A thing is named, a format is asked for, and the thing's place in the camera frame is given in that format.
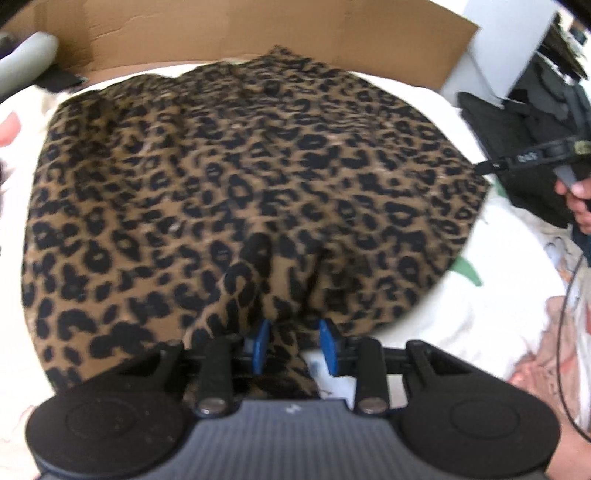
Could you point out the cream bear printed blanket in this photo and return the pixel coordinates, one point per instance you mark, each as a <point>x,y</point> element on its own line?
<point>498,286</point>

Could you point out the grey neck pillow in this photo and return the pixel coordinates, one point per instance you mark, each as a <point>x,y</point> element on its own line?
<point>25,57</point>

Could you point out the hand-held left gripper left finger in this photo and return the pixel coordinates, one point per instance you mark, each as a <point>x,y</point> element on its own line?
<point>261,344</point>

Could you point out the brown cardboard sheet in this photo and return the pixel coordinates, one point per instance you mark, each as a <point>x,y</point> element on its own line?
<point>221,32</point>

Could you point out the leopard print garment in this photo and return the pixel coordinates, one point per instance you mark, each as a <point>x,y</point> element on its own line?
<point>240,184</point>

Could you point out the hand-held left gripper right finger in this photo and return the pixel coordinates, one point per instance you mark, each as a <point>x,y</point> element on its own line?
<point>328,346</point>

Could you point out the person's right hand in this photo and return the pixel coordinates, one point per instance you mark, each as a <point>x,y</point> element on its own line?
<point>582,203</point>

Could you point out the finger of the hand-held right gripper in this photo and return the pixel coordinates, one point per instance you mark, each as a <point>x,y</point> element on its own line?
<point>489,166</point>

